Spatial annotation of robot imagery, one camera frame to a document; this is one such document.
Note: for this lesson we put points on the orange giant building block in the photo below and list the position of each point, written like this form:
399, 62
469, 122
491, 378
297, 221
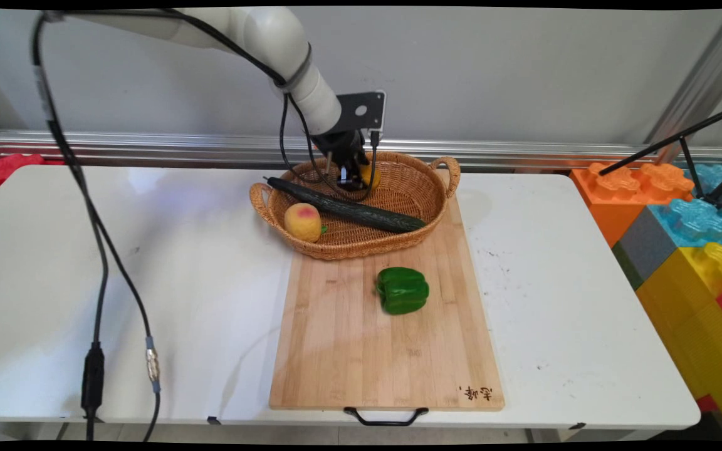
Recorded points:
612, 194

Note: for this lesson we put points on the dark green cucumber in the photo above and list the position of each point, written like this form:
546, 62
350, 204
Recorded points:
348, 210

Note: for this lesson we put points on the yellow giant building block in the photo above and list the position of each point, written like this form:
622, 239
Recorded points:
693, 326

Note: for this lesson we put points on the black table edge clip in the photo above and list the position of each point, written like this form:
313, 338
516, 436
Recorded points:
214, 420
576, 426

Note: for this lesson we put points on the aluminium rail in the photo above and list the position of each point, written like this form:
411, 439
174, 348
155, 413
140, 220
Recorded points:
524, 152

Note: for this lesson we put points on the green bell pepper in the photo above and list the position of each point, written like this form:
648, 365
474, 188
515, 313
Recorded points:
402, 290

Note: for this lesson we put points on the aluminium frame post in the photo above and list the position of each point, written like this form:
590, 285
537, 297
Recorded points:
699, 81

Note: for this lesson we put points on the black wrist camera mount plate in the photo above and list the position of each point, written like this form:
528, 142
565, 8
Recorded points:
370, 111

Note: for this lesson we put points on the yellow red peach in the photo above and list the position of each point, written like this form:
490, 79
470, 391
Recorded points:
303, 222

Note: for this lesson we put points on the grey giant building block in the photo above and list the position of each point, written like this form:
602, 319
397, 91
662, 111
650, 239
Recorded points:
643, 247

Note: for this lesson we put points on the bamboo cutting board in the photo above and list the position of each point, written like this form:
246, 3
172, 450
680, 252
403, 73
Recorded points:
361, 351

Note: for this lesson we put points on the woven wicker basket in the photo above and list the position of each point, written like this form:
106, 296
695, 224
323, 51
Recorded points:
405, 188

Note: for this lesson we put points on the orange round fruit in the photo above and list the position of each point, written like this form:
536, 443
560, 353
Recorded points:
373, 176

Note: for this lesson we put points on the black tripod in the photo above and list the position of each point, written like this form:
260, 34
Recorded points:
680, 141

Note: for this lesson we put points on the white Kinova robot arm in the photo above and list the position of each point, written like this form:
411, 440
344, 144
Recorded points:
261, 34

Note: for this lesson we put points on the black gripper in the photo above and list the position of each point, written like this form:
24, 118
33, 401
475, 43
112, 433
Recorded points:
342, 147

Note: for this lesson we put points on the blue giant building block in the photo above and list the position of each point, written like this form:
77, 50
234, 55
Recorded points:
699, 219

